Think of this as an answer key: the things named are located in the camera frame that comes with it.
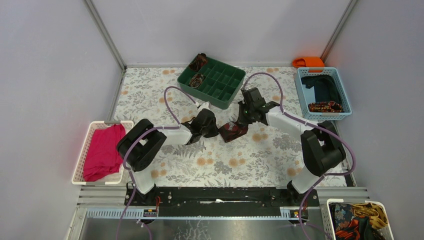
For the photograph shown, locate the dark red patterned tie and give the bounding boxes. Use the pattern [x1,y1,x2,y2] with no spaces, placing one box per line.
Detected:
[218,121,249,143]

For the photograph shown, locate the green compartment organizer tray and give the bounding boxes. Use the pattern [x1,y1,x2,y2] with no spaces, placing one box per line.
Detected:
[177,55,246,110]

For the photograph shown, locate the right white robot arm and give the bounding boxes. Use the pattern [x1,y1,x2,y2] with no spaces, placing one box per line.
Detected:
[237,87,346,206]

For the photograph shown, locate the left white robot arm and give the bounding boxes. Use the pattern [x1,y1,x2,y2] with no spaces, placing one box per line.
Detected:
[116,108,219,206]

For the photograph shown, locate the floral tablecloth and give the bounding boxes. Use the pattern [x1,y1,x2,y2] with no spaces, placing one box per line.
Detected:
[113,67,304,187]

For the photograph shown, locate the striped rolled tie in tray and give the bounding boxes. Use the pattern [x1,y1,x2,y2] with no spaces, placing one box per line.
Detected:
[188,73,206,89]

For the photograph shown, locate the brown rolled tie back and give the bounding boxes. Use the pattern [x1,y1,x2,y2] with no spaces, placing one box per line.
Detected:
[188,53,209,72]

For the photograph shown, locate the light blue plastic basket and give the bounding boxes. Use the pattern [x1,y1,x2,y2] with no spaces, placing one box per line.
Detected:
[294,67,352,121]

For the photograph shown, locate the orange cloth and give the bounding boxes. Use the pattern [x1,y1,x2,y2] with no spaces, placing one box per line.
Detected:
[292,56,325,73]

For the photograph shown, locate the dark navy cloth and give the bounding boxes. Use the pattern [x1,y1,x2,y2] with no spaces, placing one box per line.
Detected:
[301,74,342,104]

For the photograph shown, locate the colourful patterned tie in basket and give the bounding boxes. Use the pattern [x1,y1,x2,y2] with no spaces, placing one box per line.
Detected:
[308,101,344,113]

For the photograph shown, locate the magenta cloth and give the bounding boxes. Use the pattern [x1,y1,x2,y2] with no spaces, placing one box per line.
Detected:
[83,124,126,182]

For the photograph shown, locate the white basket bottom right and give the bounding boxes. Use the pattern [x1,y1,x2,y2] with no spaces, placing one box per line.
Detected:
[320,198,394,240]

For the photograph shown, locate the white basket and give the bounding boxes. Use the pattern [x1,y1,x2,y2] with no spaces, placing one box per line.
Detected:
[320,198,394,240]
[71,120,135,186]

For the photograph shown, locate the white basket left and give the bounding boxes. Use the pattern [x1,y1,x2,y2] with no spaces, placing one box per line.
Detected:
[71,120,135,186]

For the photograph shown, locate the orange black floral tie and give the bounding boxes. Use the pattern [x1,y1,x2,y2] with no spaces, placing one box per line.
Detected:
[329,203,376,240]

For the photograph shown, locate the gold yellow tie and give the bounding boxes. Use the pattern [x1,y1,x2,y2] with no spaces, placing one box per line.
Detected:
[351,202,389,230]

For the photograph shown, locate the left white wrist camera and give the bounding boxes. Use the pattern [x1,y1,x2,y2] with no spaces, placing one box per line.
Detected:
[196,102,210,112]

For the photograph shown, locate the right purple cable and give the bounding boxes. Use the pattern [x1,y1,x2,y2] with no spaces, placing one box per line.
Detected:
[240,72,357,240]

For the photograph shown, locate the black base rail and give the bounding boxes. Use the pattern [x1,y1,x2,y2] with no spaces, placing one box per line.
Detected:
[124,185,320,218]

